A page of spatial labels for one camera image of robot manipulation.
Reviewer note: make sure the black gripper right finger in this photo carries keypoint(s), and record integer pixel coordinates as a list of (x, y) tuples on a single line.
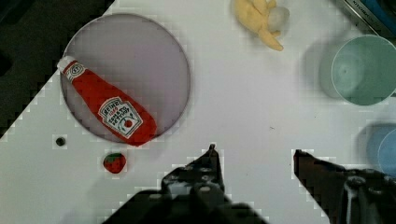
[(347, 196)]

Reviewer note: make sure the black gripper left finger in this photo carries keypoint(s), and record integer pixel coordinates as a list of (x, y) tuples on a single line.
[(192, 194)]

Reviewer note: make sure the blue plastic bowl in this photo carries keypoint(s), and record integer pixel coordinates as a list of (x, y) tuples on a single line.
[(380, 147)]

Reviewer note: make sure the small red toy strawberry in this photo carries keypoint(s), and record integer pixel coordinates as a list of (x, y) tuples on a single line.
[(114, 162)]

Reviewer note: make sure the red plush ketchup bottle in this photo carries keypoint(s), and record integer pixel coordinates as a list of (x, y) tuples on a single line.
[(116, 110)]

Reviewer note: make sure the green plastic cup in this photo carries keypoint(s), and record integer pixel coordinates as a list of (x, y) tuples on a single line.
[(360, 71)]

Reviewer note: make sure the grey round plate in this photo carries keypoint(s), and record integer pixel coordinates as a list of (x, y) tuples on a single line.
[(138, 56)]

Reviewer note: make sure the yellow plush banana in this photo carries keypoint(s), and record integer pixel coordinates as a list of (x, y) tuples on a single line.
[(263, 18)]

